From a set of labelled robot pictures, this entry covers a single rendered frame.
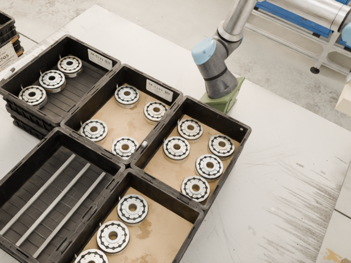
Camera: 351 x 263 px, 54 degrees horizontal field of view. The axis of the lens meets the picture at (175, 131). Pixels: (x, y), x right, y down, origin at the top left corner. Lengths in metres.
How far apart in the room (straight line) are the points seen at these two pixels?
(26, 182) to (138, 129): 0.45
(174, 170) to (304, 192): 0.57
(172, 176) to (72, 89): 0.57
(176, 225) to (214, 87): 0.64
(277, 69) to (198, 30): 0.78
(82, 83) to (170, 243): 0.78
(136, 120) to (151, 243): 0.50
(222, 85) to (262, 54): 1.67
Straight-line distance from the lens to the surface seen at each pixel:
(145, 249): 1.17
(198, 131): 1.37
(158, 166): 1.30
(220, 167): 1.30
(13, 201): 1.29
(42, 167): 1.33
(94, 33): 2.00
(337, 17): 1.15
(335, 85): 3.19
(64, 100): 1.50
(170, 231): 1.20
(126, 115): 1.43
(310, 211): 1.53
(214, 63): 1.50
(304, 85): 3.05
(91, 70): 1.60
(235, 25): 1.50
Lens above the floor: 1.95
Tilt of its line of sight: 54 degrees down
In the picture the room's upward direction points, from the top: 11 degrees clockwise
